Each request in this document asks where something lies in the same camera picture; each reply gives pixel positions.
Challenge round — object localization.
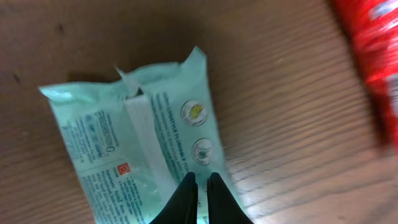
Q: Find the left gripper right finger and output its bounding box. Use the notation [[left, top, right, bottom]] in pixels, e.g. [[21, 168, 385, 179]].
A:
[[207, 172, 253, 224]]

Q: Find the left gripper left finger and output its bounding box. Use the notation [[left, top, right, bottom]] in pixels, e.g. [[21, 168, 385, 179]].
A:
[[150, 172, 198, 224]]

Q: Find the light green wipes pack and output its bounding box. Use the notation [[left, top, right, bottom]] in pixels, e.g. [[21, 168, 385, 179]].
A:
[[40, 48, 246, 223]]

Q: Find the red snack bag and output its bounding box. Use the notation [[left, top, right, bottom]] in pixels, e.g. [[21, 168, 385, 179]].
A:
[[331, 0, 397, 147]]

